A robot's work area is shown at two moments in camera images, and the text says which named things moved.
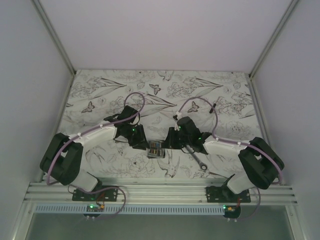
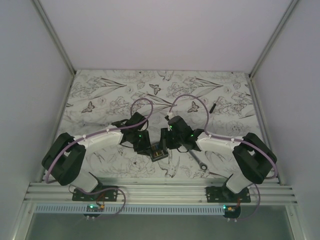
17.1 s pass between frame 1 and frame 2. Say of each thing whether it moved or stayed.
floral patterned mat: stayed
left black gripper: moved
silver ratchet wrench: stayed
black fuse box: moved
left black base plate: stayed
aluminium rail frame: stayed
